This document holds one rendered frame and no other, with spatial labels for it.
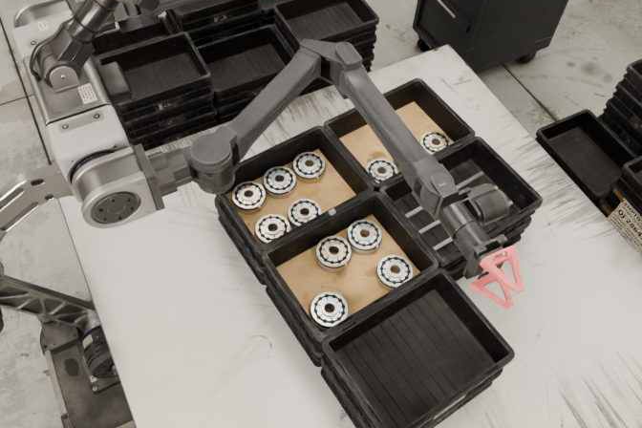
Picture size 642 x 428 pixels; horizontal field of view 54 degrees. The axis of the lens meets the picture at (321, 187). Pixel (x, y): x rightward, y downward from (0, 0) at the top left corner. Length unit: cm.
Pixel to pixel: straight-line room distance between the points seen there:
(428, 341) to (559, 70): 234
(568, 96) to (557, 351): 195
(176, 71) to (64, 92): 152
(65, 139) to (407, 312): 102
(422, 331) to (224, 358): 56
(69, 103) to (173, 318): 83
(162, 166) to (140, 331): 81
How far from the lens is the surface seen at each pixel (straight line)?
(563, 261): 216
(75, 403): 242
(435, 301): 183
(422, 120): 220
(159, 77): 282
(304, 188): 198
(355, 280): 182
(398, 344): 176
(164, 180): 123
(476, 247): 113
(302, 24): 303
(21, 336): 286
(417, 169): 123
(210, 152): 122
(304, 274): 182
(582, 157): 305
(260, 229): 186
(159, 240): 207
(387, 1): 399
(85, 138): 126
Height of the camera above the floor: 245
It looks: 55 degrees down
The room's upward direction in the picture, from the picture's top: 3 degrees clockwise
